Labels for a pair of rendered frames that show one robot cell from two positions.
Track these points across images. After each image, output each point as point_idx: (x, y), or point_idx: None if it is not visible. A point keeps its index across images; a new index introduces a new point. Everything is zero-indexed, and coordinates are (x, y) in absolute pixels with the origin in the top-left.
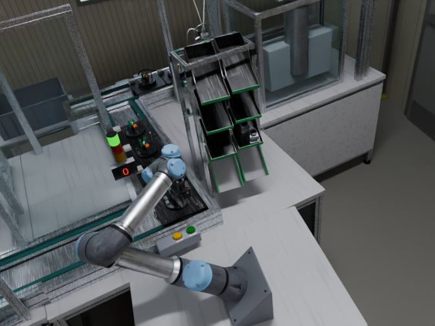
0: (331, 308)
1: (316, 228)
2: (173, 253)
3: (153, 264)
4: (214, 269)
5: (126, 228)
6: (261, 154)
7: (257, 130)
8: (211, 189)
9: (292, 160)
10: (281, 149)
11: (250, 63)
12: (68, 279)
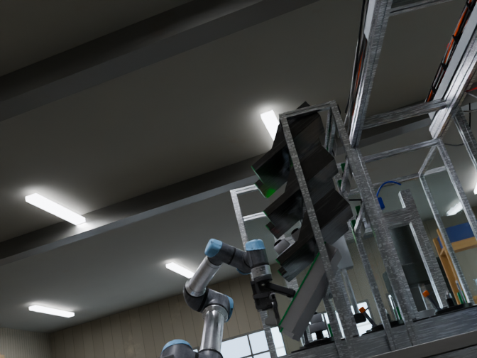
0: None
1: None
2: None
3: (202, 336)
4: (167, 350)
5: (189, 280)
6: (302, 293)
7: (298, 246)
8: (338, 353)
9: (368, 357)
10: (421, 344)
11: (275, 140)
12: None
